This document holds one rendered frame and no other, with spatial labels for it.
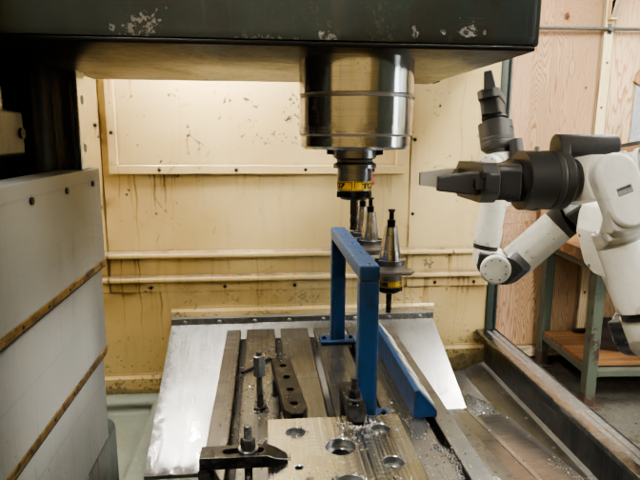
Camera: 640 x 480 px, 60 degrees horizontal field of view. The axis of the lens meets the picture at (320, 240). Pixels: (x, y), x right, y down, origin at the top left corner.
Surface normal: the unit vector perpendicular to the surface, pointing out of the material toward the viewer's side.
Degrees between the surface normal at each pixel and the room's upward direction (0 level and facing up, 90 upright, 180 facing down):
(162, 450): 24
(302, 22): 90
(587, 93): 90
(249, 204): 90
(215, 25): 90
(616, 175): 77
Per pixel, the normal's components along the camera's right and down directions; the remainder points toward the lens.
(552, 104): 0.04, 0.18
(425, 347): 0.05, -0.82
